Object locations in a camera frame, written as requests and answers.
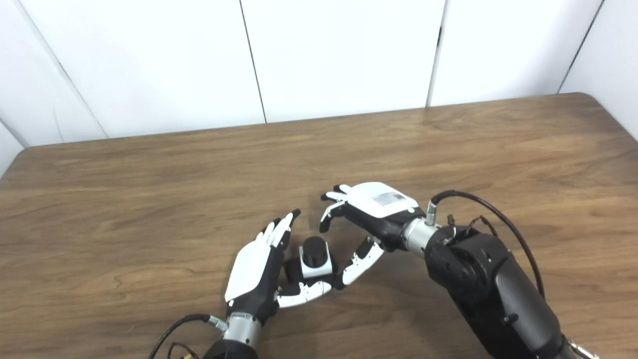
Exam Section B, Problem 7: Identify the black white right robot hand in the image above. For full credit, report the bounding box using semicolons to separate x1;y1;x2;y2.
319;182;419;291

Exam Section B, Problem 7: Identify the white square piece with hole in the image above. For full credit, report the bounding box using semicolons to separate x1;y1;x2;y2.
299;254;333;279

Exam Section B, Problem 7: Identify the thin left wrist wire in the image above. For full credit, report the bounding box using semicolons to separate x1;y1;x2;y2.
167;342;200;359

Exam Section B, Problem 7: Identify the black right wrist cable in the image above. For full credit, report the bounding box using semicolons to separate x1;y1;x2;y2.
426;190;545;300

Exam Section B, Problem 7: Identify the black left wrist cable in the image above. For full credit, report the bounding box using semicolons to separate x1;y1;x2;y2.
148;314;229;359

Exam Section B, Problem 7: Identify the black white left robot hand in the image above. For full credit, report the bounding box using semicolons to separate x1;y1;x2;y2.
224;209;333;325

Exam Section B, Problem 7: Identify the thin wrist wire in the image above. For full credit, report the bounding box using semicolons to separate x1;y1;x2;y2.
446;214;499;240
167;342;200;359

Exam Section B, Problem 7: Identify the black peg with base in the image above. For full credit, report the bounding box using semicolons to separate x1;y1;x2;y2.
284;236;334;285

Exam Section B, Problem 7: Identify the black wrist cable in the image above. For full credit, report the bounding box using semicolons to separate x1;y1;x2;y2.
426;190;545;300
148;314;229;359

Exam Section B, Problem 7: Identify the thin right wrist wire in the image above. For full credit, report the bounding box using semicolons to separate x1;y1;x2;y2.
446;214;499;240

